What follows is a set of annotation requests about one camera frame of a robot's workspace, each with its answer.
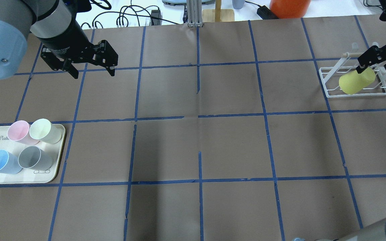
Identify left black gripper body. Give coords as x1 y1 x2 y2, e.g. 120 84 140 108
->
40 20 94 64

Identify yellow green plastic cup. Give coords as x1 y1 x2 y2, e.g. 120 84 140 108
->
339 68 376 95

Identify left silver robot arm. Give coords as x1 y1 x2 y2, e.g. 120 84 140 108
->
0 0 118 80

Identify cream plastic cup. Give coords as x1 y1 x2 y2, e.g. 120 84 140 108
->
29 118 62 144

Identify pink plastic cup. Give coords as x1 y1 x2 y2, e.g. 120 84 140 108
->
7 120 39 145

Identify grey plastic cup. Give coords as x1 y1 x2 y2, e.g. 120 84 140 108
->
18 146 53 171

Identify light blue plastic cup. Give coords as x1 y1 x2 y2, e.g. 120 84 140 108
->
0 149 22 174

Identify blue cup on desk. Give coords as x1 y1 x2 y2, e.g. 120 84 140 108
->
232 0 245 10

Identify beige serving tray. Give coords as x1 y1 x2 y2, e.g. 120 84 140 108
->
0 124 66 185

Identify wooden mug stand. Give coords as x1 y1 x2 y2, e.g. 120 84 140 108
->
202 0 235 22

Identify white wire cup rack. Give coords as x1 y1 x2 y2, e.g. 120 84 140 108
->
319 43 386 98

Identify aluminium frame post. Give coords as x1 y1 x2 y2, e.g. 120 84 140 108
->
186 0 203 27

